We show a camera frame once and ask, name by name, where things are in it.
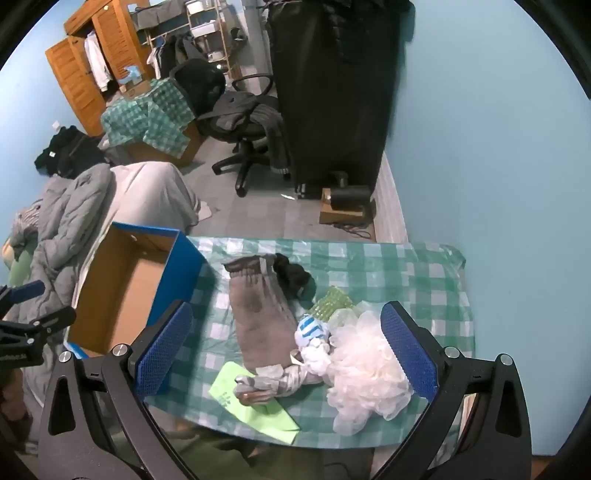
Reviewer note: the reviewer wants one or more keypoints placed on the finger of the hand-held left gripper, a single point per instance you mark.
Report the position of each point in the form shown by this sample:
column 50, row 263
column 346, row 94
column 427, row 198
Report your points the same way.
column 27, row 291
column 46, row 323

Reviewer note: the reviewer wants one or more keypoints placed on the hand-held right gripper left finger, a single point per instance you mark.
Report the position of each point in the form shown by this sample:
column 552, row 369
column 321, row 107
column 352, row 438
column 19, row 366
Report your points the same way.
column 164, row 350

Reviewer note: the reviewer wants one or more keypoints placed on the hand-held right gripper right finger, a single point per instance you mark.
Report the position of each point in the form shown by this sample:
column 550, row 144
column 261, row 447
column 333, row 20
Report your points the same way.
column 408, row 355

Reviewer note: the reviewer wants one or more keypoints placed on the clear plastic bag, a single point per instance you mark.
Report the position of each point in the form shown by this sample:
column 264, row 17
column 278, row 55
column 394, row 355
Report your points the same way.
column 364, row 369

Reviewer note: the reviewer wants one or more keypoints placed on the blue cardboard box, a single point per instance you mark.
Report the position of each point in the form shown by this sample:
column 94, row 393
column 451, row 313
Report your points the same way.
column 124, row 295

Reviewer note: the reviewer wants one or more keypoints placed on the blue and white striped sock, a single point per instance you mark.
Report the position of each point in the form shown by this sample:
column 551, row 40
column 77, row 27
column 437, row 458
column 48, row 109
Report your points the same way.
column 309, row 330

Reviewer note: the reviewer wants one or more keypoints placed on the grey long sock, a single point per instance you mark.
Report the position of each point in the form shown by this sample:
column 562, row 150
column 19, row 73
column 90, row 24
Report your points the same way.
column 263, row 318

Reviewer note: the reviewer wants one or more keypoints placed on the green pillow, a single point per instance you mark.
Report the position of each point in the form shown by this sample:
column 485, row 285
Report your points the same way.
column 16, row 267

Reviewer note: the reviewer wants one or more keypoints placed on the light green paper sheet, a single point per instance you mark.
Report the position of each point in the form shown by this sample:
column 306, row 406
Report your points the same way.
column 226, row 383

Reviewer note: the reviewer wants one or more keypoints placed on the green checked tablecloth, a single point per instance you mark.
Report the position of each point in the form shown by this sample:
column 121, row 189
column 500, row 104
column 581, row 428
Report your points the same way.
column 392, row 272

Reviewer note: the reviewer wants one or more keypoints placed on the grey duvet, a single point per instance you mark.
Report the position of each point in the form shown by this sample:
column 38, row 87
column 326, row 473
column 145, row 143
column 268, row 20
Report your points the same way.
column 69, row 217

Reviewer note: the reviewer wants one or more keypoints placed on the grey and white sock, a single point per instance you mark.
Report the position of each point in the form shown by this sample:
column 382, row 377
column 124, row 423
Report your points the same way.
column 277, row 383

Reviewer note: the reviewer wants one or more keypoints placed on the person's dark green clothing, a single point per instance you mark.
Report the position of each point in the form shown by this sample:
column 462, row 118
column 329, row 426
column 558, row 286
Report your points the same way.
column 231, row 461

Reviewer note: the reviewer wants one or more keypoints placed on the black sock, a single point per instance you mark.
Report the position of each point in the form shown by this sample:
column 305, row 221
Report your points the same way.
column 291, row 277

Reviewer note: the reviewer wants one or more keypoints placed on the black bag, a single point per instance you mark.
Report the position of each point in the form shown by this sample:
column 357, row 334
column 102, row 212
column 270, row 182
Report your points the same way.
column 69, row 150

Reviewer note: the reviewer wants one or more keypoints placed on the person's grey trouser leg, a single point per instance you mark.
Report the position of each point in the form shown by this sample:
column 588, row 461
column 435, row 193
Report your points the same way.
column 147, row 189

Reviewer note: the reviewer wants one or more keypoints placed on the small wooden box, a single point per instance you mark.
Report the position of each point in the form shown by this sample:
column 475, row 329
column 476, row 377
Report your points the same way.
column 337, row 214

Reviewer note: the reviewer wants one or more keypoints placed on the green checked cloth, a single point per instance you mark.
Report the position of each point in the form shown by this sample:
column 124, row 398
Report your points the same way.
column 138, row 120

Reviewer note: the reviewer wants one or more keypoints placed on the brown cardboard box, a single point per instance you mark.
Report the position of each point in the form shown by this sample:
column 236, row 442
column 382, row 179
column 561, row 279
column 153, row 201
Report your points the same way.
column 189, row 143

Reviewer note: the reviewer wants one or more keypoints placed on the wooden louvred wardrobe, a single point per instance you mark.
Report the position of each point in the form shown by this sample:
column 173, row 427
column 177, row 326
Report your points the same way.
column 74, row 83

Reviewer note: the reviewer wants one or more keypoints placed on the black office chair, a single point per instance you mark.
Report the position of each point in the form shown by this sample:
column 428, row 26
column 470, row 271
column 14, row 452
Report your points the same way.
column 244, row 147

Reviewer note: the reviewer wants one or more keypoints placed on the white hanging shirt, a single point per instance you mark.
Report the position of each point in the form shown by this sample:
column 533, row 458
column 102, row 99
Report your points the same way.
column 98, row 60

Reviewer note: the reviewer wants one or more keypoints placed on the dark grey jacket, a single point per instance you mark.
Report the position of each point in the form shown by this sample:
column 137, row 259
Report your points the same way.
column 240, row 115

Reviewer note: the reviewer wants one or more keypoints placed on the black fabric wardrobe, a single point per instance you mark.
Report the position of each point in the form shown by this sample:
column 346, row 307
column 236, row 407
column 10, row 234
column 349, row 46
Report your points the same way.
column 332, row 92

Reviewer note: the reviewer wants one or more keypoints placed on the metal shelf rack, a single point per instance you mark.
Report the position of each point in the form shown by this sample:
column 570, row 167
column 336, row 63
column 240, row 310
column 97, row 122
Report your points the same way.
column 207, row 27

